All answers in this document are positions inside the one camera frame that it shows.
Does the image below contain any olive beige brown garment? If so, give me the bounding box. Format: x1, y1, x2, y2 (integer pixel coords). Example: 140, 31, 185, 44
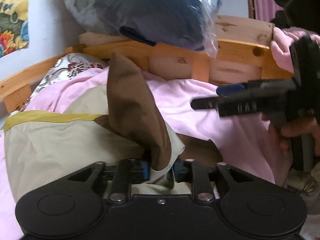
4, 54, 222, 200

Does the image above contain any person's right hand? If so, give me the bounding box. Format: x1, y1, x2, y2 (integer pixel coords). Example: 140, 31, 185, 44
267, 118, 319, 157

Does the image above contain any plastic bag with blue clothes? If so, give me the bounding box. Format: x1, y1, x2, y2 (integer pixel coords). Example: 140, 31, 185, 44
64, 0, 221, 57

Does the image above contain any dark clothing at top right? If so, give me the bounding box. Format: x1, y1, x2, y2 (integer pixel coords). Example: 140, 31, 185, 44
274, 0, 319, 33

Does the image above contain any floral patterned quilt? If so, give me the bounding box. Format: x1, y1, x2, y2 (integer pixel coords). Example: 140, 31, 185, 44
20, 53, 109, 112

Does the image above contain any wooden bed frame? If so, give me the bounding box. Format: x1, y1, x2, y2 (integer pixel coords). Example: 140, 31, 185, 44
0, 15, 295, 114

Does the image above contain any pink bed sheet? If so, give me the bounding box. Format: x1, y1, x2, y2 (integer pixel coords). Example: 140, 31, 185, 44
0, 26, 320, 240

